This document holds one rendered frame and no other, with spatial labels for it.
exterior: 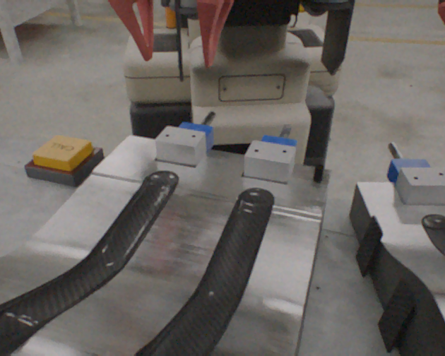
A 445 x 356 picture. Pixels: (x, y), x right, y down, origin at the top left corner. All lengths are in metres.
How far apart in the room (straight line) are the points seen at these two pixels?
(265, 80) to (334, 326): 0.49
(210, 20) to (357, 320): 0.32
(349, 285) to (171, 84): 0.72
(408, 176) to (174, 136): 0.27
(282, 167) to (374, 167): 1.76
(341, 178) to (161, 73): 1.24
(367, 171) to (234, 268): 1.81
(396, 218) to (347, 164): 1.70
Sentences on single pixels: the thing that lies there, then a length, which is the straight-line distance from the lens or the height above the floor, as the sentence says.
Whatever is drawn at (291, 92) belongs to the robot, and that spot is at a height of 0.83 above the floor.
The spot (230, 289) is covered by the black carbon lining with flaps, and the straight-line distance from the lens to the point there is 0.38.
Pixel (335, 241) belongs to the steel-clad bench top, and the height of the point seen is 0.80.
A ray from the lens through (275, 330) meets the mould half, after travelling 0.34.
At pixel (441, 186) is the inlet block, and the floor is 0.88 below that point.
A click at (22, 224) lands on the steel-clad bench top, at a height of 0.80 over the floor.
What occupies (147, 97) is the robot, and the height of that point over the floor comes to 0.72.
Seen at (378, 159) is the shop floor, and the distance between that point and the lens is 2.30.
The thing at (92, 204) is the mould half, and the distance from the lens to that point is 0.47.
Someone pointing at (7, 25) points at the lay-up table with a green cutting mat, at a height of 0.27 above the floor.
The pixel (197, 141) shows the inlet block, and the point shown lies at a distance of 0.50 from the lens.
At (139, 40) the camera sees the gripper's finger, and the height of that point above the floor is 1.03.
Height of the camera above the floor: 1.17
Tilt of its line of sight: 35 degrees down
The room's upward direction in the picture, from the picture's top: straight up
